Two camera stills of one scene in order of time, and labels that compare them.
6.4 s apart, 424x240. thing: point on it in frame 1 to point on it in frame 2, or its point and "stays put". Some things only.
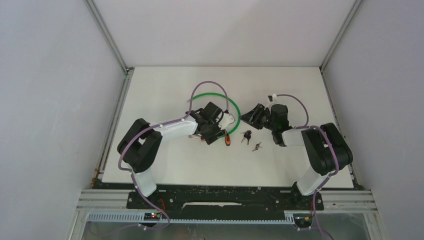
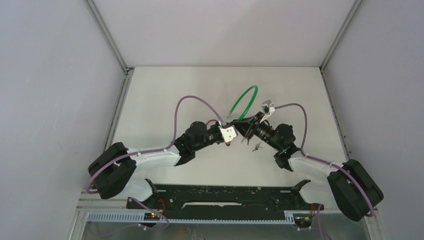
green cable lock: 239,114 to 250,105
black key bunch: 247,135 stays put
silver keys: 257,146 stays put
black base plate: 223,204 stays put
